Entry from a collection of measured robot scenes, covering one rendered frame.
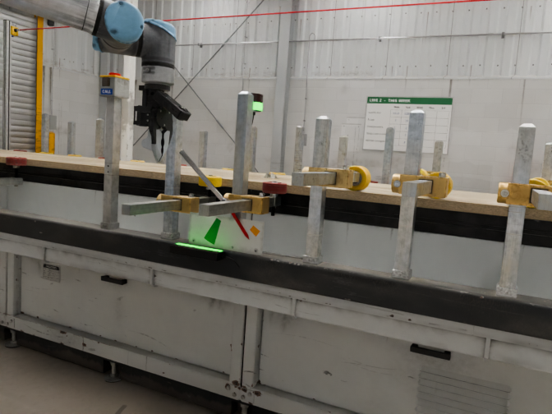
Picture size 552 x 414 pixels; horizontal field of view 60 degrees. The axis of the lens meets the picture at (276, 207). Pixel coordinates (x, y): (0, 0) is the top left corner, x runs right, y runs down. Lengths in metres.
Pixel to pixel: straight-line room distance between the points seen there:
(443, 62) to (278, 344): 7.29
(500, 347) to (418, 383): 0.39
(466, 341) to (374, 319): 0.24
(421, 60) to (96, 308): 7.29
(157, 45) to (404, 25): 7.67
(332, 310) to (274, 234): 0.38
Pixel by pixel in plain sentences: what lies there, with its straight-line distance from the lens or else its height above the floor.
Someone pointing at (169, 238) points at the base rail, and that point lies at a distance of 1.59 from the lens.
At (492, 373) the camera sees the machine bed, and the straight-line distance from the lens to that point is 1.62.
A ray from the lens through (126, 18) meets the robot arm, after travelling 1.25.
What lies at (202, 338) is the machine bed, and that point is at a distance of 1.92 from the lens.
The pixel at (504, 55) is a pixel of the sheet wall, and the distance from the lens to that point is 8.56.
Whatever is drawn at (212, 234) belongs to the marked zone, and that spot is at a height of 0.74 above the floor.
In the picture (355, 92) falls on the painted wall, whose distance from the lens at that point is 8.81.
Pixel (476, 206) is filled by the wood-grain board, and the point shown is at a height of 0.89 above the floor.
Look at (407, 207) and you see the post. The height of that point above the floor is 0.89.
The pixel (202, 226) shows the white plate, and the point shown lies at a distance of 1.51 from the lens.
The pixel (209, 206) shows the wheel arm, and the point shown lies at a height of 0.86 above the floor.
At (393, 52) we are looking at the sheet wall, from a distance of 8.78.
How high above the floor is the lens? 1.00
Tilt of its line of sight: 6 degrees down
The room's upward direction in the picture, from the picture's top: 4 degrees clockwise
